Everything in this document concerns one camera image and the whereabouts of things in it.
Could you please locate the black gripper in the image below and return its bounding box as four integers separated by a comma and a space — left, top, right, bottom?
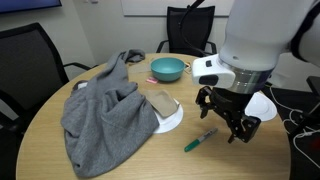
195, 86, 261, 143

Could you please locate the green capped marker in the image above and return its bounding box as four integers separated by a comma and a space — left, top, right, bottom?
184, 128, 218, 152

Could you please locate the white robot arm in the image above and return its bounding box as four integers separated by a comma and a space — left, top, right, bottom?
192, 0, 320, 142

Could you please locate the teal blue bowl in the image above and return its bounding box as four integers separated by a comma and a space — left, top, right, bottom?
150, 57, 185, 82

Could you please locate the pink eraser near bowl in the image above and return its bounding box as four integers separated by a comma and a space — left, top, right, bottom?
146, 77, 158, 84

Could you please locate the white plate right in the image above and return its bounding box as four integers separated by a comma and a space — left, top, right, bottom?
245, 92, 277, 121

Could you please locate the brown paper bag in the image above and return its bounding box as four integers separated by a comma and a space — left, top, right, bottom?
184, 62, 192, 74

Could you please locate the white plate under sweatshirt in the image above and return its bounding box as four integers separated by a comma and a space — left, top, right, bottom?
154, 100, 184, 134

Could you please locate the tan cardboard tray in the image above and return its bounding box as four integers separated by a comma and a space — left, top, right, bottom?
144, 90, 178, 117

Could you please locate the black furniture right edge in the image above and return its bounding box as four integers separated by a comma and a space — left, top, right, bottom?
289, 76, 320, 138

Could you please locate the black office chair back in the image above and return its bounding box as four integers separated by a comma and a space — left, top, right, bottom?
157, 6, 217, 57

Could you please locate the black office chair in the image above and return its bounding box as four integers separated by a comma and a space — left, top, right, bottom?
157, 6, 217, 57
0, 22, 98, 180

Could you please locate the grey hooded sweatshirt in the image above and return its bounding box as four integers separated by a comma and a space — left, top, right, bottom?
61, 49, 159, 178

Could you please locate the black office chair left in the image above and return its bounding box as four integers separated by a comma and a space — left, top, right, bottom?
0, 22, 98, 180

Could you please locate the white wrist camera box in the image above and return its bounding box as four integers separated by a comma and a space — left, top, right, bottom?
191, 54, 235, 89

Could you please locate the white cable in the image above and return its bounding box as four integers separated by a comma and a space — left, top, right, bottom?
269, 84, 320, 169

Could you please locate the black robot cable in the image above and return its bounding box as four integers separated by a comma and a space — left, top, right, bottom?
178, 0, 214, 57

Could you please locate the wall screen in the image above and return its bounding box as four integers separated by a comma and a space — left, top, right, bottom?
0, 0, 62, 14

